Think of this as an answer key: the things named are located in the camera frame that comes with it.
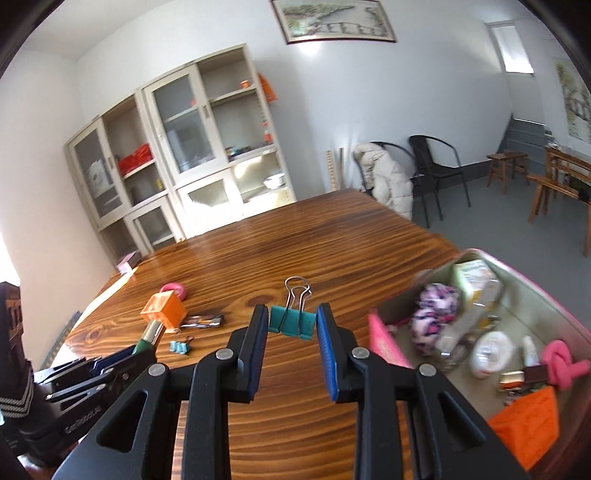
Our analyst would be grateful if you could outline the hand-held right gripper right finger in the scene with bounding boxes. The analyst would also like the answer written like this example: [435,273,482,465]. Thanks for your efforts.
[316,302,532,480]

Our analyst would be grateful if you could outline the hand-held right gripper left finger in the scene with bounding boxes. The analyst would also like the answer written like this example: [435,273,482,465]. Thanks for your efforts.
[51,305,269,480]

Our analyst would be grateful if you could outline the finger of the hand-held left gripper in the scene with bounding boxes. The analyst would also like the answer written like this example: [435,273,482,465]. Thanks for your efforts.
[46,351,158,403]
[34,346,139,385]

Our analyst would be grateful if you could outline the large teal binder clip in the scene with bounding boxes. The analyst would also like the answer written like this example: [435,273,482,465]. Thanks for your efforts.
[269,277,319,341]

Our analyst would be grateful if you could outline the green cream tube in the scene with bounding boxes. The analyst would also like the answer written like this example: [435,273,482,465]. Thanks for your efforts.
[131,320,164,356]

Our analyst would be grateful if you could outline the leopard print fluffy scrunchie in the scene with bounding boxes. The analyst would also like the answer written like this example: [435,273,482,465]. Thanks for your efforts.
[411,283,462,356]

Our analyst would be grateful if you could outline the white squeeze tube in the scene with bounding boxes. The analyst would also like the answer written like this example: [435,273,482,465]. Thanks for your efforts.
[434,302,502,358]

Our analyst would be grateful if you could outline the white bandage roll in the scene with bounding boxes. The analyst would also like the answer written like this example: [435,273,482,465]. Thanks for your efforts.
[470,331,514,379]

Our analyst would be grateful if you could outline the small green yellow box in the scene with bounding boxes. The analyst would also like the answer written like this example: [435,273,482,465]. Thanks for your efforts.
[450,259,504,305]

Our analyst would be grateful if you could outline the white green toothpaste tube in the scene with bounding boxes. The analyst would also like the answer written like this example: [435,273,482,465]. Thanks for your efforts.
[522,335,541,368]

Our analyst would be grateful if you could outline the pink tin container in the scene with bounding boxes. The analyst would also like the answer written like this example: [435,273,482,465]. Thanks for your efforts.
[368,249,591,480]

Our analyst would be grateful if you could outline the pink knotted foam curler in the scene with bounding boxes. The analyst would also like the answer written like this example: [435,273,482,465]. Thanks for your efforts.
[540,340,578,391]

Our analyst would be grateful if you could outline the blue yellow foam mat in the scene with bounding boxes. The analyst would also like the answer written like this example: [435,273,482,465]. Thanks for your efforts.
[46,311,84,365]

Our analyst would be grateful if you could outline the small metal tool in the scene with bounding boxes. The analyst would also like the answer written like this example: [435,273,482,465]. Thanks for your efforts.
[180,314,225,329]

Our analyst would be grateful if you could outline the large orange cube mould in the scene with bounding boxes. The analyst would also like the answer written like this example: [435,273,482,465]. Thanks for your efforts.
[141,292,188,332]

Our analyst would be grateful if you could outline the dark wooden furniture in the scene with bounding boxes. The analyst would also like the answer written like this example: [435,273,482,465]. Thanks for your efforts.
[0,281,25,370]

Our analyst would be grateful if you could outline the light wooden stick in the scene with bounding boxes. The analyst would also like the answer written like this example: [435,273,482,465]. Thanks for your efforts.
[324,148,340,192]

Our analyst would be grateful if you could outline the white puffer jacket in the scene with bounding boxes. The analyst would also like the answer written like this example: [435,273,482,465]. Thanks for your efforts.
[353,143,414,220]

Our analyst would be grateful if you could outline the white box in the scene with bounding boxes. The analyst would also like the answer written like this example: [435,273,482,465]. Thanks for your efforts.
[85,159,114,195]

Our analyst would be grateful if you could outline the red packets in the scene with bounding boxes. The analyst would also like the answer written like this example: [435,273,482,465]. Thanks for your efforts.
[117,144,154,176]

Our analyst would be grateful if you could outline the brown gold small case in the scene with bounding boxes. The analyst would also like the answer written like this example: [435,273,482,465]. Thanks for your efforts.
[501,364,550,393]

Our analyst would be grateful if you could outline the black metal chair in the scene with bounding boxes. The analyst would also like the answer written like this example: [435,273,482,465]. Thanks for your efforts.
[409,135,472,229]
[353,141,417,220]

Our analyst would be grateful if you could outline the wooden stool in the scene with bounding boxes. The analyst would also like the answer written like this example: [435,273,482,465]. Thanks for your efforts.
[487,151,531,195]

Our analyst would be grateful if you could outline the orange hanging ornament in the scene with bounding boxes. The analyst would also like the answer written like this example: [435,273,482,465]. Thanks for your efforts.
[257,74,279,105]

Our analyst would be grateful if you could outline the wooden chair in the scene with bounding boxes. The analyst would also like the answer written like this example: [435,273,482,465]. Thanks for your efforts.
[526,147,591,225]

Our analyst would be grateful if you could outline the grey staircase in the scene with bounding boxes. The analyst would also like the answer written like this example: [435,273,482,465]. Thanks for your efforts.
[496,115,555,158]

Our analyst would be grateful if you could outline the framed landscape painting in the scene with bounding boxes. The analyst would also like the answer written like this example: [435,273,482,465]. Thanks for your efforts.
[270,0,398,45]

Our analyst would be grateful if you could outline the window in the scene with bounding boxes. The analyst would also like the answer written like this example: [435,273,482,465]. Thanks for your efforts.
[489,21,534,75]

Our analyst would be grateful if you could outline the unframed wall painting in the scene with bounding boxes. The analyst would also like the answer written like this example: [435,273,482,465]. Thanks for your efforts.
[554,58,591,144]

